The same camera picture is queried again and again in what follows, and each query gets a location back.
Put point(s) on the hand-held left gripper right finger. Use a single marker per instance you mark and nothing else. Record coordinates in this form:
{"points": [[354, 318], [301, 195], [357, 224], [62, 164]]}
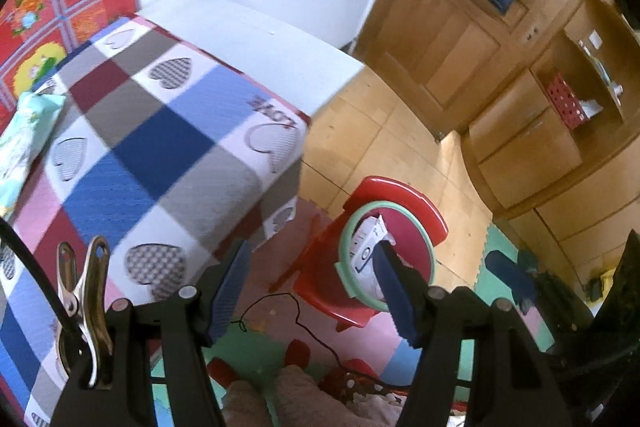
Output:
{"points": [[397, 302]]}

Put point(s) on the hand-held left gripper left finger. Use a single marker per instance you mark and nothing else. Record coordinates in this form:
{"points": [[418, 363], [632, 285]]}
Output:
{"points": [[230, 294]]}

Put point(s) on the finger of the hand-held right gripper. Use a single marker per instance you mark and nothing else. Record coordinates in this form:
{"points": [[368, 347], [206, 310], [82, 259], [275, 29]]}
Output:
{"points": [[505, 274]]}

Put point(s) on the white box with green edges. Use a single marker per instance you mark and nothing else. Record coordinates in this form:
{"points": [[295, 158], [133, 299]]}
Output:
{"points": [[365, 252]]}

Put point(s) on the pink bin with green rim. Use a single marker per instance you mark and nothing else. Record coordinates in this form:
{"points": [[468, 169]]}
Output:
{"points": [[410, 227]]}

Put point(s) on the dark teal object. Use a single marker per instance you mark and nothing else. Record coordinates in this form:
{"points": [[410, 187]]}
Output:
{"points": [[528, 263]]}

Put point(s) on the colourful foam floor mat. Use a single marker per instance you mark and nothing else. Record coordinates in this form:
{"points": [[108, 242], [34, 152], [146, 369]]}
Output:
{"points": [[260, 347]]}

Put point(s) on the red sock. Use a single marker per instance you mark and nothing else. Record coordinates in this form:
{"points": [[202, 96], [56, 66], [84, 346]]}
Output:
{"points": [[220, 369], [297, 352]]}

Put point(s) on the red dotted cloth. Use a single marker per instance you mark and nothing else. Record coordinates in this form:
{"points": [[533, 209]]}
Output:
{"points": [[352, 382]]}

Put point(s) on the red plastic stool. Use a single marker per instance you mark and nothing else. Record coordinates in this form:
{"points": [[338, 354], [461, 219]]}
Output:
{"points": [[400, 192]]}

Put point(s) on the person's brown fleece pants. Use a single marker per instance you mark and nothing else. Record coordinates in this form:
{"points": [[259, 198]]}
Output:
{"points": [[295, 394]]}

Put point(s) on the wooden shelf cabinet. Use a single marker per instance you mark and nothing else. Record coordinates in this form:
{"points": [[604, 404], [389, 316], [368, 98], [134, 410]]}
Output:
{"points": [[525, 142]]}

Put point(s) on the metal spring clip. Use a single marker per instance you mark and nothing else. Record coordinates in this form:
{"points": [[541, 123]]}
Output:
{"points": [[95, 287]]}

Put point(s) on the checkered heart print blanket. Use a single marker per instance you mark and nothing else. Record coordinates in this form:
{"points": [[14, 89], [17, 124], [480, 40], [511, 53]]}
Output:
{"points": [[150, 147]]}

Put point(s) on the red dotted box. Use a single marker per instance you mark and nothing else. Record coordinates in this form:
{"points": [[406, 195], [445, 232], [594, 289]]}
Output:
{"points": [[565, 102]]}

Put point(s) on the white tissue packet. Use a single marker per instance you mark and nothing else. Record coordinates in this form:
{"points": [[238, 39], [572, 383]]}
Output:
{"points": [[592, 107]]}

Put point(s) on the small white jar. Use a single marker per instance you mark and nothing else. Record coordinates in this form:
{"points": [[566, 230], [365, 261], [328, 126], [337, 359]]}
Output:
{"points": [[618, 89]]}

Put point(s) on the wooden wardrobe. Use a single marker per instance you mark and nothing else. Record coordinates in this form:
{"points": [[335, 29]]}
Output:
{"points": [[450, 42]]}

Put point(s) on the small white box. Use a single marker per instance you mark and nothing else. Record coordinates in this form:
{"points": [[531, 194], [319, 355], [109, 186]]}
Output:
{"points": [[595, 39]]}

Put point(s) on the teal wipes packet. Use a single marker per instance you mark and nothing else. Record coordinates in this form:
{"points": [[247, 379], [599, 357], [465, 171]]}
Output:
{"points": [[25, 142]]}

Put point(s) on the red floral printed cloth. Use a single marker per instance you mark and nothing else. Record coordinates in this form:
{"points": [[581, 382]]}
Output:
{"points": [[40, 7]]}

